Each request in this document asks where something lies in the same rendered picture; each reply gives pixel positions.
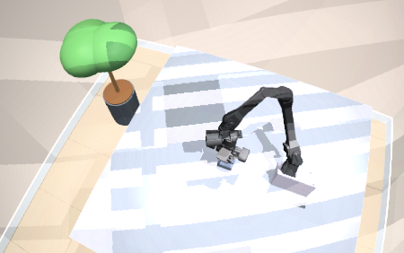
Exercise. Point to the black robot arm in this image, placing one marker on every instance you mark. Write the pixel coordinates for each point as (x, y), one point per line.
(232, 119)

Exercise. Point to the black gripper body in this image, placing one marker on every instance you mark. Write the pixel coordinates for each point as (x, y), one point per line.
(237, 151)

